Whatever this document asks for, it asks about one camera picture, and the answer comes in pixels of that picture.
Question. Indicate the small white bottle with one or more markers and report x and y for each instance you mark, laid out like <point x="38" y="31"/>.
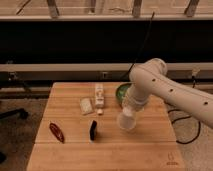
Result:
<point x="99" y="98"/>

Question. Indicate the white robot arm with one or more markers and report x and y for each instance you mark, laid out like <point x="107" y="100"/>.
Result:
<point x="150" y="78"/>

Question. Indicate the black chair base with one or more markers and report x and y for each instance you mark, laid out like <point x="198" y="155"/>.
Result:
<point x="21" y="112"/>

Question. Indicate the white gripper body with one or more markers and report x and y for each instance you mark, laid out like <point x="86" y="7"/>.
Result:
<point x="133" y="101"/>

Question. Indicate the black eraser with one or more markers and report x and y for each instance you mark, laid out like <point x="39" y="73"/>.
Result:
<point x="93" y="130"/>

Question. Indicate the dark red oval object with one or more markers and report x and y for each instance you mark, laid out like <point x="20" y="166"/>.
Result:
<point x="56" y="131"/>

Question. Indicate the green ceramic bowl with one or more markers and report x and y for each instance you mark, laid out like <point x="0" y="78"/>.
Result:
<point x="121" y="91"/>

